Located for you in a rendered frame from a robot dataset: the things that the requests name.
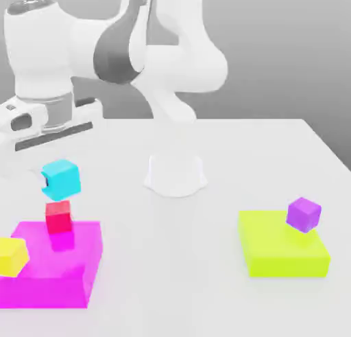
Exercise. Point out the small purple cube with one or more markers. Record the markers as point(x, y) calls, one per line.
point(303, 215)

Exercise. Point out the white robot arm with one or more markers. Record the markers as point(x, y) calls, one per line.
point(170, 68)

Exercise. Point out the small yellow cube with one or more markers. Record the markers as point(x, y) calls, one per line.
point(11, 257)

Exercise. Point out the large magenta box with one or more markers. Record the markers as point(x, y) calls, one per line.
point(54, 273)

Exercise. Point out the small cyan cube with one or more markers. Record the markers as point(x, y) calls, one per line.
point(62, 179)

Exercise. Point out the large lime box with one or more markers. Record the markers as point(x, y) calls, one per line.
point(282, 252)

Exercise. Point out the small red cube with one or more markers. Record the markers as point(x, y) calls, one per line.
point(58, 219)

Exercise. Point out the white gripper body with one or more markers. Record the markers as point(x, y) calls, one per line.
point(52, 137)

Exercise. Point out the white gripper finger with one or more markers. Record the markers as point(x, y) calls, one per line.
point(38, 179)

